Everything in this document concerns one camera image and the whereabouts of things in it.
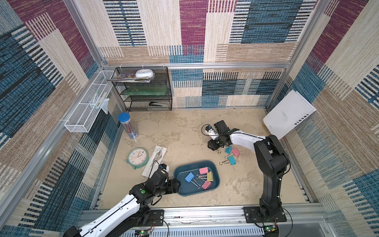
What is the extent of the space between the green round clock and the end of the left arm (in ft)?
0.84

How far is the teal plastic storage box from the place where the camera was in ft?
2.69

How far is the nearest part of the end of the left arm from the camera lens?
0.58 metres

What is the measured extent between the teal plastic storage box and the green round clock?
0.22m

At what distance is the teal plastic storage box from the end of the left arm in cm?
10
